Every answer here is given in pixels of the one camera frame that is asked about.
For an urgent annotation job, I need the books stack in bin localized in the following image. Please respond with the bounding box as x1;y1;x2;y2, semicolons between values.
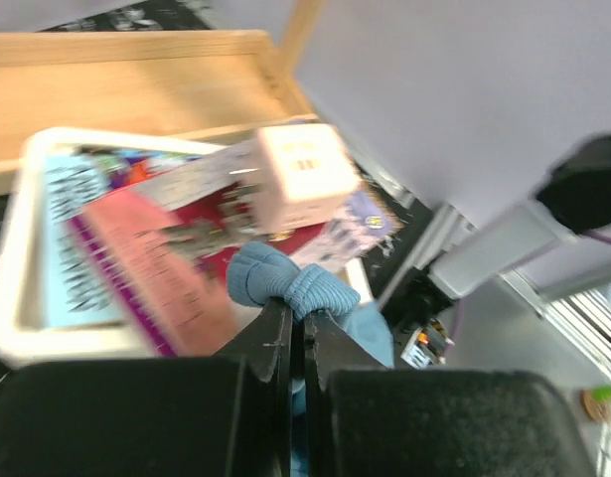
44;131;399;356

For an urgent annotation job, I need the white square storage bin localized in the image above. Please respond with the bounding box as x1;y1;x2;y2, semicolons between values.
0;126;376;372

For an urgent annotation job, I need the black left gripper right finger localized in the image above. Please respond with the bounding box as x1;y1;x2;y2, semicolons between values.
303;312;595;476

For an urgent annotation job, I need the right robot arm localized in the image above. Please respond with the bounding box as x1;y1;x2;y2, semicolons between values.
381;132;611;345

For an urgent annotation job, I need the teal tank top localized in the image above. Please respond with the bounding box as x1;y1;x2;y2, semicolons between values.
220;242;393;476

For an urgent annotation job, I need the wooden clothes rack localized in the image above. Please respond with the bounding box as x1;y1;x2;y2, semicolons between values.
0;1;322;195

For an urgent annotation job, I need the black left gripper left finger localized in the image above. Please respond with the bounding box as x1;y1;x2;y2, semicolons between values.
0;300;292;476

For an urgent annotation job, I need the white cube power adapter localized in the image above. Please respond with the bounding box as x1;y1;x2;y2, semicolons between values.
230;123;360;234

